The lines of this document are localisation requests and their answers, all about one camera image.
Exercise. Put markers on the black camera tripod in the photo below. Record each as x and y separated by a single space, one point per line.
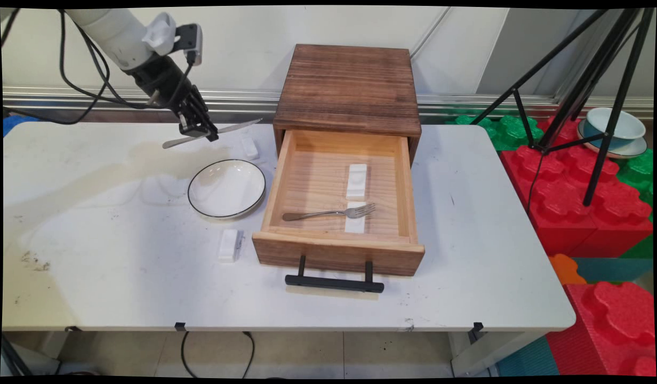
606 138

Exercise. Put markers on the pale blue rimmed saucer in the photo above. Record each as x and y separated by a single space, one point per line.
627 151

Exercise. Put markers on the black grey wrist camera box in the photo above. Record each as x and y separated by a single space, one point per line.
191 42

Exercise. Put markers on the white plate with black rim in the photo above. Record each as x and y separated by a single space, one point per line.
227 189

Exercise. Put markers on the silver metal fork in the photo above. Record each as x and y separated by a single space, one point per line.
352 212

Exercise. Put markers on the white ceramic cutlery rest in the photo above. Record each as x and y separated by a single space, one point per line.
250 148
355 226
227 245
357 181

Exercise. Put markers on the dark wooden cabinet box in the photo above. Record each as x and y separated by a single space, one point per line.
355 85

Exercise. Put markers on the red foam building block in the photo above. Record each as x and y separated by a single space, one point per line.
611 325
568 208

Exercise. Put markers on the blue cloth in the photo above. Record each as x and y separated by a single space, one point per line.
18 125

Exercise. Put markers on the white table leg frame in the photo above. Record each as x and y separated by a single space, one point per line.
483 354

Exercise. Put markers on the pale blue white bowl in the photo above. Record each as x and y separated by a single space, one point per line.
622 125

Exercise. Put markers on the green foam building block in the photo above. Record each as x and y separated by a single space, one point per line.
507 130
639 170

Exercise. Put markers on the light wooden drawer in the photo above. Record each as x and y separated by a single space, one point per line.
334 252

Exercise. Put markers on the teal foam floor mat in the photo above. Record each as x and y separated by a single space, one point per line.
616 269

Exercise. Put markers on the white ribbed camera mount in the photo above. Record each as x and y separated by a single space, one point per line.
160 33

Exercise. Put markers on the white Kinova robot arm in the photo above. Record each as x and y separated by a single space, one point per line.
110 32

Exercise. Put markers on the silver metal wall rail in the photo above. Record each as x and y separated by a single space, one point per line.
467 104

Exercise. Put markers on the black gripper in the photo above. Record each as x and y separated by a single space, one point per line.
160 80

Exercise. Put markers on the silver serrated table knife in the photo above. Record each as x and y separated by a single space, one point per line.
238 127

